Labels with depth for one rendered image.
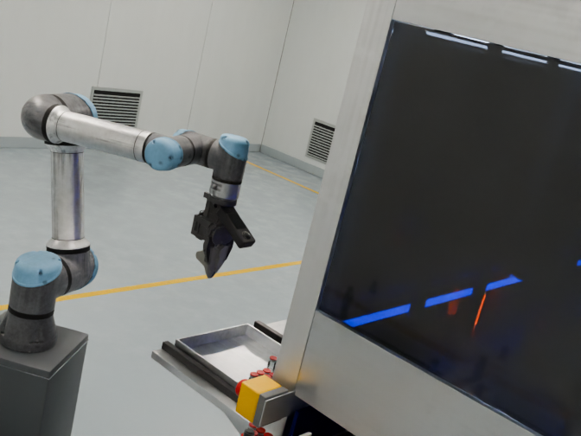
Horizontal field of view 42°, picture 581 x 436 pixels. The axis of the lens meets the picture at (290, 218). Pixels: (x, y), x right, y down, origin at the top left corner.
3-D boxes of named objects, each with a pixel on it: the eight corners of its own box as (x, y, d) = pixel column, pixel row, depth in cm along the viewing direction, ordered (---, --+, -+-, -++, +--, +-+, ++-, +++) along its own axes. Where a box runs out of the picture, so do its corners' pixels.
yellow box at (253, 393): (281, 419, 161) (289, 389, 159) (258, 428, 155) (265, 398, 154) (256, 402, 165) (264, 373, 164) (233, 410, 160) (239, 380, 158)
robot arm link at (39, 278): (-3, 303, 197) (3, 254, 193) (32, 290, 209) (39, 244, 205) (35, 319, 193) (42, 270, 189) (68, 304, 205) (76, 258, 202)
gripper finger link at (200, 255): (197, 270, 197) (204, 237, 195) (213, 279, 193) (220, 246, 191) (188, 272, 195) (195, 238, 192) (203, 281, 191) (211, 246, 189)
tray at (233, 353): (335, 393, 195) (339, 381, 194) (265, 418, 175) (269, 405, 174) (245, 334, 215) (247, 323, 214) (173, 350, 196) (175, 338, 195)
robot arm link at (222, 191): (247, 184, 189) (224, 185, 183) (244, 202, 190) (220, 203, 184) (227, 175, 193) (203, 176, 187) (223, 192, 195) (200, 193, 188)
